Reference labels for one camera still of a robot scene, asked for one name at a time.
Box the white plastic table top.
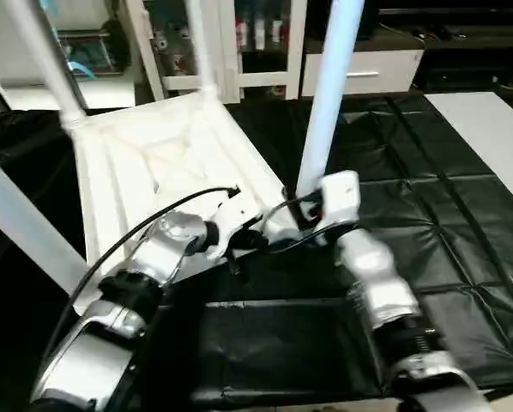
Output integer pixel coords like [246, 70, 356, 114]
[63, 89, 302, 312]

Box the black work mat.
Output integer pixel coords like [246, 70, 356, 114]
[0, 89, 513, 406]

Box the white drawer unit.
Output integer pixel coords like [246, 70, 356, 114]
[300, 50, 426, 98]

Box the white glass door cabinet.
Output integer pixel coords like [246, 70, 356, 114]
[124, 0, 310, 103]

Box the white drawer cabinet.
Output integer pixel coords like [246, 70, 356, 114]
[308, 0, 513, 95]

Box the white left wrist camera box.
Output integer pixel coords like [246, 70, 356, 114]
[206, 190, 263, 255]

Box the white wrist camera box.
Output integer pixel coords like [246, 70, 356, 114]
[206, 190, 263, 255]
[317, 170, 363, 234]

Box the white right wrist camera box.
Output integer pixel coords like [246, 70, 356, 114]
[317, 170, 363, 234]

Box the blue frame trolley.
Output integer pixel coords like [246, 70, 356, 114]
[49, 24, 125, 83]

